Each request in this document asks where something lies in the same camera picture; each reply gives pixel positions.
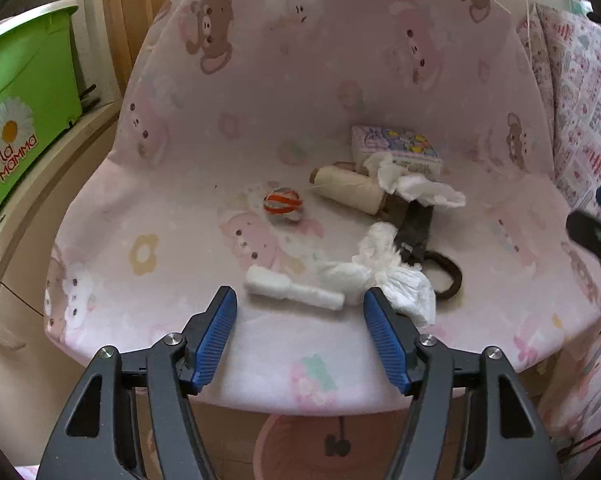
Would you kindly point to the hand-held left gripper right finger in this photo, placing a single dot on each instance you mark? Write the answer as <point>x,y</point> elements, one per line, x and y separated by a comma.
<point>385,345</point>

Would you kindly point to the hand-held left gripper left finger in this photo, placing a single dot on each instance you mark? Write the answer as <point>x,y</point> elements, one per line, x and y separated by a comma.
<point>215,340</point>

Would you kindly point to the white twisted tissue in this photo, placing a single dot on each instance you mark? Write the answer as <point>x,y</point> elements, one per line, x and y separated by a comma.
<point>353,276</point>

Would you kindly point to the white cotton roll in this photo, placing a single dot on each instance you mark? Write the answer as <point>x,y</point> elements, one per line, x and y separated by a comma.
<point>290,292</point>

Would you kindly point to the pink plastic bin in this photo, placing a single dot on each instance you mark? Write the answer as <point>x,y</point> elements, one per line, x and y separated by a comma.
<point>290,447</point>

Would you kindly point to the orange white striped ball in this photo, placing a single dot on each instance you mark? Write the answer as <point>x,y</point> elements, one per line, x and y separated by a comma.
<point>282,204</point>

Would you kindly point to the cream thread spool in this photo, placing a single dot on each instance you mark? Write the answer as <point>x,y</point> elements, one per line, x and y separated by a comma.
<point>345,187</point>

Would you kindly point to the strawberry print blanket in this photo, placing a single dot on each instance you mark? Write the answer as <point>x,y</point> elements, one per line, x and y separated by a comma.
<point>580,85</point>

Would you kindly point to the pink patterned bedding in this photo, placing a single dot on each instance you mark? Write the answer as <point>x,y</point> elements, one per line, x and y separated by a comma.
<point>585,385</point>

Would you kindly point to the printed pocket tissue pack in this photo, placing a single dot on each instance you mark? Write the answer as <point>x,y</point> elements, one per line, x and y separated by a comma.
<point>405,142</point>

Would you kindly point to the pink animal print cloth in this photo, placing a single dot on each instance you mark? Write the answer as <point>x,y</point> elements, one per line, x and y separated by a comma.
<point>260,110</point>

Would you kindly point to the small black object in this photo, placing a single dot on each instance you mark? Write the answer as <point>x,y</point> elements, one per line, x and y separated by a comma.
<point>89,97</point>

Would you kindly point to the green plastic storage box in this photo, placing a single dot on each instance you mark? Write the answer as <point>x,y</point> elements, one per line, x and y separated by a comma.
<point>25,85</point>

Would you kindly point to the wooden door panel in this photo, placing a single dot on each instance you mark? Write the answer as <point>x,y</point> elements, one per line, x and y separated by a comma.
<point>130,10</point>

